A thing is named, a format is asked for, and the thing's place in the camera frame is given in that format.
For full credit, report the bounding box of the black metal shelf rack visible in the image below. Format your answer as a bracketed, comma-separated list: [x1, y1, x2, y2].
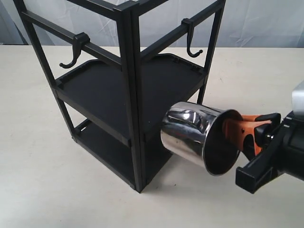
[14, 0, 225, 192]

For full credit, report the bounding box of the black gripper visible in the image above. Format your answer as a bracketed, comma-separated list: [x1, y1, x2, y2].
[223, 111, 304, 194]

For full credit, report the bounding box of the white backdrop cloth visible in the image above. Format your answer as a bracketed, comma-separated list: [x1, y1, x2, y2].
[0, 0, 304, 49]

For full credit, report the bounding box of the black hook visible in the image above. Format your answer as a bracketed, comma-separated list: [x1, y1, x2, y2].
[59, 32, 90, 69]
[181, 18, 203, 58]

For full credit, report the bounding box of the stainless steel mug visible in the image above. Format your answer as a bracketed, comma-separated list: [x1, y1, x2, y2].
[161, 102, 242, 176]

